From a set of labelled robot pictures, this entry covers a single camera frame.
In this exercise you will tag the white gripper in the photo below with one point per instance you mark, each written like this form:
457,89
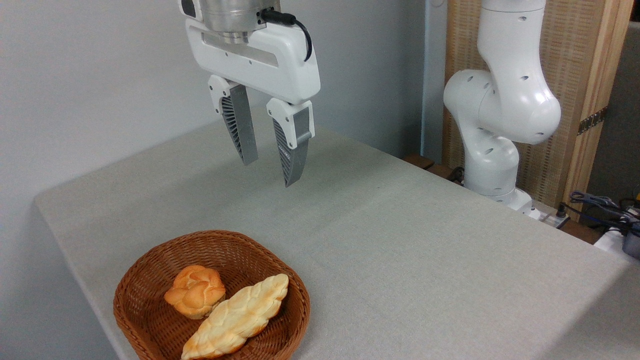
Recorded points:
280,65

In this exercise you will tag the round golden bread roll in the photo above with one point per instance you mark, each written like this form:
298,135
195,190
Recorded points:
195,295

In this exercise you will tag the long pale braided bread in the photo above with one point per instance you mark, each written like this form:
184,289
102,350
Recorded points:
240,315

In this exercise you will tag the brown wooden base board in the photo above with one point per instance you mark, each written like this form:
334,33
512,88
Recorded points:
425,164

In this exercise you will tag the grey tablecloth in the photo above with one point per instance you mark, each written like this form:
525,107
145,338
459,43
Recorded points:
400,260

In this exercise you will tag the brown wicker basket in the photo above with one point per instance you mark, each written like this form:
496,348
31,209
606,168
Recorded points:
150,295

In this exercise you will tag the white box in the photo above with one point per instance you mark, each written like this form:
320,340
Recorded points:
607,242

